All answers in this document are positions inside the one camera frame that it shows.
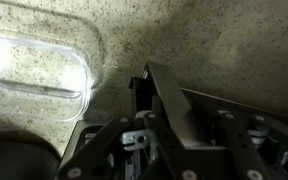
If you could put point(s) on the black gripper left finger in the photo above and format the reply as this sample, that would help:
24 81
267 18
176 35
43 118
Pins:
164 126

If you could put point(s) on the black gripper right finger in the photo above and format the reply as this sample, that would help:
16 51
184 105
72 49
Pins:
250 146

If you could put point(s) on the clear glass container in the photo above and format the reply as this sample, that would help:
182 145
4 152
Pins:
37 73

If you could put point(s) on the black air fryer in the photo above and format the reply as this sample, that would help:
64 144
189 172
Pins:
17 158

